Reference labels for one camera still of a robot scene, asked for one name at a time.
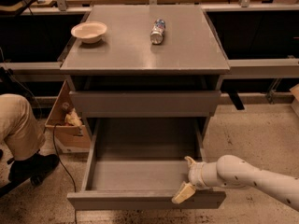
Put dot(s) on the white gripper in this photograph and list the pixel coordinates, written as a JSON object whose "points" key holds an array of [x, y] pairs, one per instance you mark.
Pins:
{"points": [[194, 174]]}

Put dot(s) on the grey drawer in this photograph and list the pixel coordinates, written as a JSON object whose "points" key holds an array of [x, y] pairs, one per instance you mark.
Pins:
{"points": [[137, 164], [145, 104]]}

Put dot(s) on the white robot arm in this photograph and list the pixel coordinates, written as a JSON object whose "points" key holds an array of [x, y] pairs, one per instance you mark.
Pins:
{"points": [[232, 172]]}

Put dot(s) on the grey top drawer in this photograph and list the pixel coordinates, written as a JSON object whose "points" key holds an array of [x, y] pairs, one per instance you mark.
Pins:
{"points": [[145, 104]]}

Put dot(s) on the grey drawer cabinet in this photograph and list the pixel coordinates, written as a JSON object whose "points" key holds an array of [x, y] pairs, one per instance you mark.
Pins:
{"points": [[189, 59]]}

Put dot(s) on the wooden box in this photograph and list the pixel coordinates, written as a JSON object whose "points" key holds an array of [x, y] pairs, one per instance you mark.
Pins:
{"points": [[68, 137]]}

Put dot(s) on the yellow toy in box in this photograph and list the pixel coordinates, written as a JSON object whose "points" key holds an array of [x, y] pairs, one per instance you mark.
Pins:
{"points": [[72, 118]]}

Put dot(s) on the silver soda can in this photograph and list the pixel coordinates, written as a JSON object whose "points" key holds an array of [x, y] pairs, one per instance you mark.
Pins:
{"points": [[157, 32]]}

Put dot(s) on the black shoe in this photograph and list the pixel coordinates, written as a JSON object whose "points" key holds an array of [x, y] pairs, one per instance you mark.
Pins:
{"points": [[35, 165]]}

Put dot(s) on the person leg beige trousers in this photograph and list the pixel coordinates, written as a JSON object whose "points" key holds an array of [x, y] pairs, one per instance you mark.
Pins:
{"points": [[19, 128]]}

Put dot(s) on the white bowl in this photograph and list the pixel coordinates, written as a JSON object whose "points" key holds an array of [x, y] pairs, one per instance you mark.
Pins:
{"points": [[89, 32]]}

